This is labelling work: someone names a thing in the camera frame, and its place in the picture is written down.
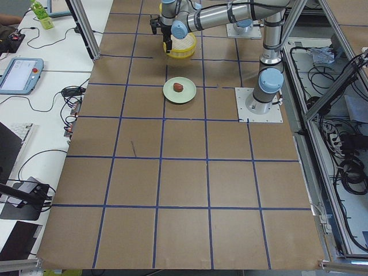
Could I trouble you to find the teach pendant near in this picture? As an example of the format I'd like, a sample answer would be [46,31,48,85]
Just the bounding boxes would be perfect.
[1,57,44,95]

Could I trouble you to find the light green plate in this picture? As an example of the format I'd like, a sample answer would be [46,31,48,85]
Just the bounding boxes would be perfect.
[163,76,197,104]

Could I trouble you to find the black power adapter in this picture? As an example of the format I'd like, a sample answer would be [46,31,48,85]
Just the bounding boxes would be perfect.
[62,87,86,97]

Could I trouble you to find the teach pendant far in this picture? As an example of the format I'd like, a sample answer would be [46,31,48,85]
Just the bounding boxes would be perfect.
[47,0,71,18]

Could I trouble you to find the white keyboard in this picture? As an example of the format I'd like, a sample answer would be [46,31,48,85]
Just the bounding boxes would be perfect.
[9,123,38,146]

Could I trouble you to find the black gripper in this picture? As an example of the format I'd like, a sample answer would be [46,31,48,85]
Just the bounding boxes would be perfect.
[161,23,173,53]

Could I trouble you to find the green bottle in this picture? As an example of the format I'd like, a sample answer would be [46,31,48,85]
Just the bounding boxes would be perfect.
[30,0,54,30]

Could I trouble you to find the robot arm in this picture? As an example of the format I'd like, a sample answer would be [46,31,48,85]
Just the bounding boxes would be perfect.
[150,1,288,115]

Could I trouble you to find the coiled black cables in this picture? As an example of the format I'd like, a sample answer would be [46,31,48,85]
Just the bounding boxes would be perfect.
[333,156,366,195]

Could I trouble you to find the bottom yellow steamer layer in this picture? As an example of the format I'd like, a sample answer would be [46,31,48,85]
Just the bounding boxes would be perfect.
[166,33,197,59]

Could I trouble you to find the aluminium frame post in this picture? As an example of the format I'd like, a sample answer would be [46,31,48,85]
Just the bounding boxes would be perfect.
[66,0,101,61]

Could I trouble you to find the teach pendant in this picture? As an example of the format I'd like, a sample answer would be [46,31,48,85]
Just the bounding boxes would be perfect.
[1,57,44,95]
[47,0,71,18]

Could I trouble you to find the person forearm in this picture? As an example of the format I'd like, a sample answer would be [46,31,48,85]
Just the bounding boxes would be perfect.
[0,13,23,26]

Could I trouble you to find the black laptop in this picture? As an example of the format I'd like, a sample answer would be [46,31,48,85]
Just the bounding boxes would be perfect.
[0,123,22,184]

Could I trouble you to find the brown bun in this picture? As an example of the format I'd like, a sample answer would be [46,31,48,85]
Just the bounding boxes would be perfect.
[172,82,184,93]

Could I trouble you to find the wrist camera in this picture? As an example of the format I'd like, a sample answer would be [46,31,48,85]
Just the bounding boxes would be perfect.
[149,15,160,35]

